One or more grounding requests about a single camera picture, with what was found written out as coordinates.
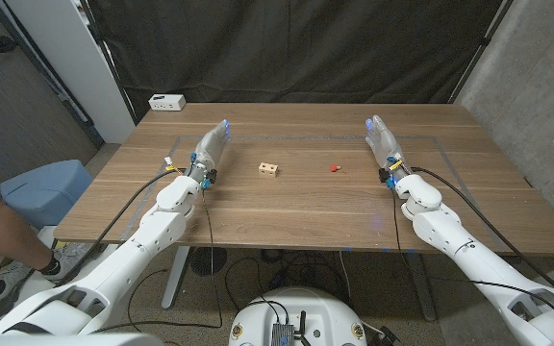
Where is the grey sneaker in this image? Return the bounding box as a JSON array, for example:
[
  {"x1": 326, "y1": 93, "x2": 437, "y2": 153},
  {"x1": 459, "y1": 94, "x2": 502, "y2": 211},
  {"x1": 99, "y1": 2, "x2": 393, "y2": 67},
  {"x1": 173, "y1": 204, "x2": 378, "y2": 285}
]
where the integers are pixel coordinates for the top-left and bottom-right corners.
[
  {"x1": 0, "y1": 261, "x2": 33, "y2": 318},
  {"x1": 40, "y1": 242, "x2": 90, "y2": 283}
]

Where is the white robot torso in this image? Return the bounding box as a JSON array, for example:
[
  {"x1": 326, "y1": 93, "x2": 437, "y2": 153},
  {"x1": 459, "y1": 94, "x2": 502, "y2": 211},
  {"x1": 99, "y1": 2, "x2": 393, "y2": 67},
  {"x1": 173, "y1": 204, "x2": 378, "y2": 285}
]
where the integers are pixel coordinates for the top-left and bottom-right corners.
[{"x1": 228, "y1": 286, "x2": 368, "y2": 346}]

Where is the blue padded stool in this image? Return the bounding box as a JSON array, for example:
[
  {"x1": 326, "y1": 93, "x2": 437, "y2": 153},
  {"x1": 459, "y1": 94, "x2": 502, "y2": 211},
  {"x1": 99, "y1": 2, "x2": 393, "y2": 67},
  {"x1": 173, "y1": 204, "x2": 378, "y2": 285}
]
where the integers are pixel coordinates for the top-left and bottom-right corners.
[{"x1": 0, "y1": 160, "x2": 94, "y2": 230}]

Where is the grey finned electronics box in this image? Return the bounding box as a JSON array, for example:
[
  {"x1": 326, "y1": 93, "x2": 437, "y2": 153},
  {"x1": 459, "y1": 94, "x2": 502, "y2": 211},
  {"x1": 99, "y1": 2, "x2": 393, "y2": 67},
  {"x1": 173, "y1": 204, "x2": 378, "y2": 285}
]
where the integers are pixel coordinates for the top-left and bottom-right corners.
[{"x1": 270, "y1": 322, "x2": 296, "y2": 346}]

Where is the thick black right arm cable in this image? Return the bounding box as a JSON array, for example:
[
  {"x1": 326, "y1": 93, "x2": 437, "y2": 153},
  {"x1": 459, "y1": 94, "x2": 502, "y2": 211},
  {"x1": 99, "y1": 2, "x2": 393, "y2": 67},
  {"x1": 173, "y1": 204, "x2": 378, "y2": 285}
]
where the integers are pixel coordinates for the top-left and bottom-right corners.
[{"x1": 410, "y1": 165, "x2": 554, "y2": 293}]

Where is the person's bare leg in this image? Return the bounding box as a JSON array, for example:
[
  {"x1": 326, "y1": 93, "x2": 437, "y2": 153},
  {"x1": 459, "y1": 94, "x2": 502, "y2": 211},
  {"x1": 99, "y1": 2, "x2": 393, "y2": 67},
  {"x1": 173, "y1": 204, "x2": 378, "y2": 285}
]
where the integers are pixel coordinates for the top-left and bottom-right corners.
[{"x1": 0, "y1": 176, "x2": 55, "y2": 299}]

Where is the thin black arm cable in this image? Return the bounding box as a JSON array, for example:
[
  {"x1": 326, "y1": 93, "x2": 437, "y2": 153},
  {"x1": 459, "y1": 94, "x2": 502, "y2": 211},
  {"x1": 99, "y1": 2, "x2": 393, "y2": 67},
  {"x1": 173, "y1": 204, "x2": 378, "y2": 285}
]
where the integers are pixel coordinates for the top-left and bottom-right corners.
[
  {"x1": 88, "y1": 186, "x2": 225, "y2": 335},
  {"x1": 390, "y1": 185, "x2": 554, "y2": 335}
]

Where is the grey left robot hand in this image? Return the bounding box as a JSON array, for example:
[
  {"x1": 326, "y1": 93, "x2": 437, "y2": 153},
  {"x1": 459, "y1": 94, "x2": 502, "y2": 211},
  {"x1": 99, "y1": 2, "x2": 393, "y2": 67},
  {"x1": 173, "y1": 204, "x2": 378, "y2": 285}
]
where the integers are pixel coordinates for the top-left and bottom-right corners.
[{"x1": 186, "y1": 118, "x2": 232, "y2": 180}]

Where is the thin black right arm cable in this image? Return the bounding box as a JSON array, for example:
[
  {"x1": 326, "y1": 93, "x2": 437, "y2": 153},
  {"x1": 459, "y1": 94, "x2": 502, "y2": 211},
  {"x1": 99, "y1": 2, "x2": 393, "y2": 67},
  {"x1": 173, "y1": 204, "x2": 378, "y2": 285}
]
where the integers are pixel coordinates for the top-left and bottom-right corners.
[{"x1": 390, "y1": 185, "x2": 554, "y2": 335}]

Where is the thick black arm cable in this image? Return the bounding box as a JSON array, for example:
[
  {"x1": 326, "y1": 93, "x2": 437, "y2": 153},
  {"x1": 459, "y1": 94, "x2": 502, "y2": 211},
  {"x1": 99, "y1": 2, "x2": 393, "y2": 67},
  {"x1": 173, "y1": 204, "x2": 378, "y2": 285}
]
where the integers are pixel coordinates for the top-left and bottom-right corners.
[
  {"x1": 410, "y1": 165, "x2": 554, "y2": 293},
  {"x1": 54, "y1": 166, "x2": 189, "y2": 287}
]

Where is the white table leg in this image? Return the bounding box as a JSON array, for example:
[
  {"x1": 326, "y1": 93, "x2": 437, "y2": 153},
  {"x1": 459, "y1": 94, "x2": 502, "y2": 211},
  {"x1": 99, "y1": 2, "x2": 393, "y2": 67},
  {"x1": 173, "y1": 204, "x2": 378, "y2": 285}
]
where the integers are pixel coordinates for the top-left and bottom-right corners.
[{"x1": 161, "y1": 245, "x2": 191, "y2": 310}]

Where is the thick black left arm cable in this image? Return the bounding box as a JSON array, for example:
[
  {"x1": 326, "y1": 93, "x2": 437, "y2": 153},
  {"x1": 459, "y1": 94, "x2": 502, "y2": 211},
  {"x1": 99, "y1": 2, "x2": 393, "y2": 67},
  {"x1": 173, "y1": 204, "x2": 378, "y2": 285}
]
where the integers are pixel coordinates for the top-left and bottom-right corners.
[{"x1": 54, "y1": 166, "x2": 189, "y2": 287}]

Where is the white power strip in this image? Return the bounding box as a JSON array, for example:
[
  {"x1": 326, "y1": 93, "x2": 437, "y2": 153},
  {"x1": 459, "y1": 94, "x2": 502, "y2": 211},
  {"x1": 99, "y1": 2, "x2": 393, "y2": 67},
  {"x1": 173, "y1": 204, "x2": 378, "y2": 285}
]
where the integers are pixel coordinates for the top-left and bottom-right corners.
[{"x1": 148, "y1": 93, "x2": 187, "y2": 112}]

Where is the black backdrop stand pole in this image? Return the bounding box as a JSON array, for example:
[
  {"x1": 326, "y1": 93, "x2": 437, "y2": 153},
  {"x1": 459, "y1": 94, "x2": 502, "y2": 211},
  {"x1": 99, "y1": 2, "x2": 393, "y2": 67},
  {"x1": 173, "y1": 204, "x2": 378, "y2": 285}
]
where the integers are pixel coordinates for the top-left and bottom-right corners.
[
  {"x1": 78, "y1": 0, "x2": 139, "y2": 126},
  {"x1": 447, "y1": 0, "x2": 516, "y2": 105}
]

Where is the white hanging cable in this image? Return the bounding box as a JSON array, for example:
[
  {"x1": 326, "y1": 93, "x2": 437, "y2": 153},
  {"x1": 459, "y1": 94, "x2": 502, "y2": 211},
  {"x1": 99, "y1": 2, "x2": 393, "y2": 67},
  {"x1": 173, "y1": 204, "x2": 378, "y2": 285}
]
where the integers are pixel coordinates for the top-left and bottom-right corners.
[{"x1": 338, "y1": 250, "x2": 354, "y2": 303}]

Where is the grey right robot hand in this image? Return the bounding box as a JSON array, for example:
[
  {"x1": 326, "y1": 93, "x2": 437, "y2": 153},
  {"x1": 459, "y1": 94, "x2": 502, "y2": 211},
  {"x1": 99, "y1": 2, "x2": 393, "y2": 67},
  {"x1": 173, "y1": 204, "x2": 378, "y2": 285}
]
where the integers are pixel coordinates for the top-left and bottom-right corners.
[{"x1": 365, "y1": 113, "x2": 412, "y2": 178}]

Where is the black backdrop curtain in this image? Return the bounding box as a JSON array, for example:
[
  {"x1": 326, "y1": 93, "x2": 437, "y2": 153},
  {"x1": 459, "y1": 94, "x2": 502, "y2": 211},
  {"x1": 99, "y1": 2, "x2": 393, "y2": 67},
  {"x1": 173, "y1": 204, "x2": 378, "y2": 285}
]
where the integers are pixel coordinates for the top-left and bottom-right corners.
[{"x1": 84, "y1": 0, "x2": 516, "y2": 121}]

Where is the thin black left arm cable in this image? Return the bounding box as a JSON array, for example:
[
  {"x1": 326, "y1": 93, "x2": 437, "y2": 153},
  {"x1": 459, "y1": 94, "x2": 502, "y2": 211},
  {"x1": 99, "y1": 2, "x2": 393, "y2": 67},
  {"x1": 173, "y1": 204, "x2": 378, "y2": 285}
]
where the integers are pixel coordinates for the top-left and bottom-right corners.
[{"x1": 88, "y1": 186, "x2": 225, "y2": 335}]

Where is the black door frame strip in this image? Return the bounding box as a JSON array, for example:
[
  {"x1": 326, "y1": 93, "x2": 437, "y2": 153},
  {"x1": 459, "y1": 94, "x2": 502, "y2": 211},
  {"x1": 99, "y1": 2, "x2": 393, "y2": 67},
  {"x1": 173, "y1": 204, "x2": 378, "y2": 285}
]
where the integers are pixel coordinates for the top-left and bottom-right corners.
[{"x1": 0, "y1": 0, "x2": 106, "y2": 146}]

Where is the grey table leg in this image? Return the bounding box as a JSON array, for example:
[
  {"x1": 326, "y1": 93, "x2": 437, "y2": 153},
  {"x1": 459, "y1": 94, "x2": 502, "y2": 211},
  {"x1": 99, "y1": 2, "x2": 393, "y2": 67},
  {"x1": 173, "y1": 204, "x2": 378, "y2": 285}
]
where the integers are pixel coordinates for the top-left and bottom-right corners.
[{"x1": 404, "y1": 252, "x2": 438, "y2": 322}]

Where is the black floor cable tangle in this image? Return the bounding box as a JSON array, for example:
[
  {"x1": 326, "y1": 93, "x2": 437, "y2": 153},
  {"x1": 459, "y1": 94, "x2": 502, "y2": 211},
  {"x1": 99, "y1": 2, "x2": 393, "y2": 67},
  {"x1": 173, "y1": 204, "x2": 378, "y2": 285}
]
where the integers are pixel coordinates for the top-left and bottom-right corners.
[{"x1": 223, "y1": 247, "x2": 350, "y2": 309}]

